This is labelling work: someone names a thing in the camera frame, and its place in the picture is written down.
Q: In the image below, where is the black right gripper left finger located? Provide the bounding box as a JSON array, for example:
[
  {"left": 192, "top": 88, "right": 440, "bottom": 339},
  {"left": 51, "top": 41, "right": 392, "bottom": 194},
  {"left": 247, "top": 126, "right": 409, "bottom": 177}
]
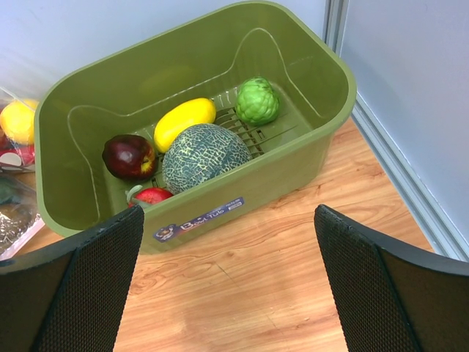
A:
[{"left": 1, "top": 205, "right": 144, "bottom": 352}]

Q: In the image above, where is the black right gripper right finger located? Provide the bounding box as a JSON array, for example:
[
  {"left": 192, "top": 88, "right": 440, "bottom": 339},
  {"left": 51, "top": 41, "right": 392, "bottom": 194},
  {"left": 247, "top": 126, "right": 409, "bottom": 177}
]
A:
[{"left": 314, "top": 205, "right": 468, "bottom": 352}]

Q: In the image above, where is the clear vegetable zip bag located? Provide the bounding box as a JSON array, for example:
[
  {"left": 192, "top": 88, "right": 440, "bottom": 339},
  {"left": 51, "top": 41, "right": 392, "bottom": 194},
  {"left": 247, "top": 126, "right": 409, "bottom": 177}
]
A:
[{"left": 1, "top": 173, "right": 45, "bottom": 260}]

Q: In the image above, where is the small red fake fruit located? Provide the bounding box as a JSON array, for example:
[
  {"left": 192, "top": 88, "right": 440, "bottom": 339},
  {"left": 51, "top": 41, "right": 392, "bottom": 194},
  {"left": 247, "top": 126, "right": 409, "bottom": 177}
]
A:
[{"left": 125, "top": 185, "right": 173, "bottom": 208}]

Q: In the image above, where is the dark red fake apple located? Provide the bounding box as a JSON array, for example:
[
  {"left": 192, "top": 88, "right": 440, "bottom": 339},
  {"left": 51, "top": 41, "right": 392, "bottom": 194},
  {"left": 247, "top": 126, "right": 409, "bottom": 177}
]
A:
[{"left": 102, "top": 134, "right": 157, "bottom": 181}]

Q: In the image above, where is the fake netted melon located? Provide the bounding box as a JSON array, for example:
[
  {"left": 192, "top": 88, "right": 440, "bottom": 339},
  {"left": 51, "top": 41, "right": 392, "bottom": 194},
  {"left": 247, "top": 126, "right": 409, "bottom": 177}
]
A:
[{"left": 162, "top": 123, "right": 252, "bottom": 194}]

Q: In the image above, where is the yellow fake mango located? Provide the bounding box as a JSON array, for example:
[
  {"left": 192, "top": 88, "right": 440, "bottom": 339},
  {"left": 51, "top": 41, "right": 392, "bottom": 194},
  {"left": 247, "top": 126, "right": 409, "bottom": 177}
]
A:
[{"left": 154, "top": 98, "right": 216, "bottom": 153}]

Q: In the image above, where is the green fake custard apple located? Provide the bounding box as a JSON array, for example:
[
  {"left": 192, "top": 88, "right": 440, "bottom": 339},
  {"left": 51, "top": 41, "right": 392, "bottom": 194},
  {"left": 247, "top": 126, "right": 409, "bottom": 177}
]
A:
[{"left": 234, "top": 76, "right": 280, "bottom": 126}]

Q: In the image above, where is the polka dot drawstring bag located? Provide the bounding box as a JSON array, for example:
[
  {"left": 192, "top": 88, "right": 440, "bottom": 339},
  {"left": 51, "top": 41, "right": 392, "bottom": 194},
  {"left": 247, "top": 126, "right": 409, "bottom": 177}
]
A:
[{"left": 1, "top": 87, "right": 39, "bottom": 172}]

